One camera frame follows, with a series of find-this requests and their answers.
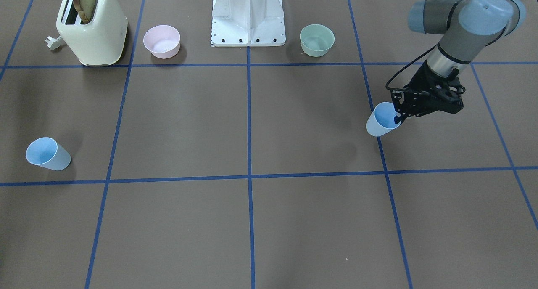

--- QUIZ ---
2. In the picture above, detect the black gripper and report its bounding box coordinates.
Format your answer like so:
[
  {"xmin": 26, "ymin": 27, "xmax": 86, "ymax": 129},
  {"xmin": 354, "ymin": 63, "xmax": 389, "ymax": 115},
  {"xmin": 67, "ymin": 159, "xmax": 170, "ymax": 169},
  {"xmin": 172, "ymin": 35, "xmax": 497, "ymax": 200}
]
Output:
[{"xmin": 391, "ymin": 62, "xmax": 466, "ymax": 126}]

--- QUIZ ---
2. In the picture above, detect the light blue cup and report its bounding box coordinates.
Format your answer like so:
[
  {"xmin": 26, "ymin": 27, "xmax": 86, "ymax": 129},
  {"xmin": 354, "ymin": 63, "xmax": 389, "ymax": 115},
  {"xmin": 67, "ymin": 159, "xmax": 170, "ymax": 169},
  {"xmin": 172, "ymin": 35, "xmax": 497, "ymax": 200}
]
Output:
[
  {"xmin": 25, "ymin": 137, "xmax": 71, "ymax": 171},
  {"xmin": 366, "ymin": 102, "xmax": 401, "ymax": 137}
]

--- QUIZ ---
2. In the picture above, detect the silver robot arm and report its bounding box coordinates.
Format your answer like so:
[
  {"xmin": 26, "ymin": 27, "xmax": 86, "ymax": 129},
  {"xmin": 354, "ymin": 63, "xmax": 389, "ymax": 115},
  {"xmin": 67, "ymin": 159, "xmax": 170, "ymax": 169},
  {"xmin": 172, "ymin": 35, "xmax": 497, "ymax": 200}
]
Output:
[{"xmin": 385, "ymin": 0, "xmax": 527, "ymax": 125}]

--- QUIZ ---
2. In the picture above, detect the green bowl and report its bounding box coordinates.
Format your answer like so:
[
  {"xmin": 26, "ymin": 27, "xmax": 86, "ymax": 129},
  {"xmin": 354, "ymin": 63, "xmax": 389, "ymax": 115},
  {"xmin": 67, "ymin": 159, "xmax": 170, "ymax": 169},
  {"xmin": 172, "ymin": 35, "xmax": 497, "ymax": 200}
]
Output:
[{"xmin": 299, "ymin": 24, "xmax": 335, "ymax": 57}]

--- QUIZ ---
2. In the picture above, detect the pink bowl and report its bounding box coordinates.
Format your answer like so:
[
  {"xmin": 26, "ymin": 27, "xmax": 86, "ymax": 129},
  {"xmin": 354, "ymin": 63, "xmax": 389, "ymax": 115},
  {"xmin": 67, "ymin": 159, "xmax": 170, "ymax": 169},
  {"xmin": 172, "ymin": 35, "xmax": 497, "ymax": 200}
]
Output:
[{"xmin": 143, "ymin": 25, "xmax": 181, "ymax": 59}]

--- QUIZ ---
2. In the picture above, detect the cream toaster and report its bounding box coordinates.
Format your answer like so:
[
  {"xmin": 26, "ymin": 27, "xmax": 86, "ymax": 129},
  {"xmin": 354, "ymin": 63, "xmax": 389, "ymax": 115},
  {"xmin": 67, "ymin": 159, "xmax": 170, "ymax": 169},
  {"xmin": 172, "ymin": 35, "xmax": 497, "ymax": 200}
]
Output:
[{"xmin": 56, "ymin": 0, "xmax": 128, "ymax": 67}]

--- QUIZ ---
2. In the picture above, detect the toast slice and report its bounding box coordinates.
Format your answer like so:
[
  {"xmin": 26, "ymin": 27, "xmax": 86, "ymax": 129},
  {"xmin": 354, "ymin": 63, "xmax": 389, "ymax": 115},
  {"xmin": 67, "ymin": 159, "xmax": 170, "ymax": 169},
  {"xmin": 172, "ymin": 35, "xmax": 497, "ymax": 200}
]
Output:
[{"xmin": 73, "ymin": 0, "xmax": 97, "ymax": 24}]

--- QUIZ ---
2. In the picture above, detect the white toaster plug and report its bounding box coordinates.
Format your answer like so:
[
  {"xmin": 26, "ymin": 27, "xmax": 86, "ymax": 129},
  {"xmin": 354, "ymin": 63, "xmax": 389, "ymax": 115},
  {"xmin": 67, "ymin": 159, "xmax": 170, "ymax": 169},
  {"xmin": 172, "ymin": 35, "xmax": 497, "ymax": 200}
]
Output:
[{"xmin": 45, "ymin": 36, "xmax": 65, "ymax": 50}]

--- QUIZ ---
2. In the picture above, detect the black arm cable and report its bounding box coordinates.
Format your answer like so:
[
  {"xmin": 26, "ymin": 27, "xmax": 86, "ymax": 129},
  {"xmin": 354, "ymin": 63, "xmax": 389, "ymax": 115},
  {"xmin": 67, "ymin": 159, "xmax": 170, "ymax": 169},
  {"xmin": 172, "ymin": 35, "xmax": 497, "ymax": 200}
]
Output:
[{"xmin": 385, "ymin": 45, "xmax": 438, "ymax": 97}]

